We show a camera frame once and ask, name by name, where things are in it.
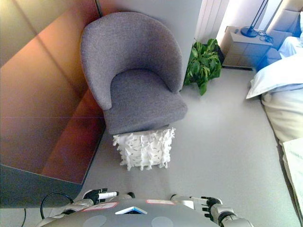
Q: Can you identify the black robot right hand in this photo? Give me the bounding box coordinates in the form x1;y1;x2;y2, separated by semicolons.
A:
192;196;223;219

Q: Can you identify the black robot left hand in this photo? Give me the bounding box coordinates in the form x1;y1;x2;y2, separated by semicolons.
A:
83;188;118;204

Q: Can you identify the white fringed pillow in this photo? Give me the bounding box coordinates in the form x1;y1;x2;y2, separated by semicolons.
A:
112;127;177;171

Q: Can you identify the light blue bed pillow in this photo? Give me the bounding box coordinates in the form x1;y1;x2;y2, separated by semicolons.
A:
246;35;303;100

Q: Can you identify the grey robot torso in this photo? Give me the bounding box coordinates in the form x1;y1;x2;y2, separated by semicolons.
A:
44;198;220;227

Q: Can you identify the white patterned bed sheet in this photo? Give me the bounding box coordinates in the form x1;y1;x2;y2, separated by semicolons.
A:
279;138;303;215

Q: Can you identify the dark wooden table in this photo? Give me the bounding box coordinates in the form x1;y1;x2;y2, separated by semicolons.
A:
0;0;107;209

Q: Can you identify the grey fabric armchair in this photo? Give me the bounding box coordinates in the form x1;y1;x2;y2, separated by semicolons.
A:
80;11;188;136

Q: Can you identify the cream white duvet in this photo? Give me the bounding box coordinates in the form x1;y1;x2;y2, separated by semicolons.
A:
261;87;303;144

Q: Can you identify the green leafy houseplant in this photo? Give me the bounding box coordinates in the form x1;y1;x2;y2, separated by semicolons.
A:
183;38;223;96

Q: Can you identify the beige nightstand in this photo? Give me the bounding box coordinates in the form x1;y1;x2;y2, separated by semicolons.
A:
222;25;275;70

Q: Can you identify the dark round lamp base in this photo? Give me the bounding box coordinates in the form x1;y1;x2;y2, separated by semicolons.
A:
240;26;259;38

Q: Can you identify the beige padded headboard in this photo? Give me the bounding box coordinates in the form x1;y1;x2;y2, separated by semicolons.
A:
267;0;303;51

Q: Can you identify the thin dark lamp pole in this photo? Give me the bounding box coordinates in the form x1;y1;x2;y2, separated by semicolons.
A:
250;0;269;29

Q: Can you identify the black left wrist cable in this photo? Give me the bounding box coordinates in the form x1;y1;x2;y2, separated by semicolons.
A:
40;192;74;220

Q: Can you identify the black cable on nightstand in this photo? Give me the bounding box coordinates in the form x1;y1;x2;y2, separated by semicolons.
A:
257;29;274;44

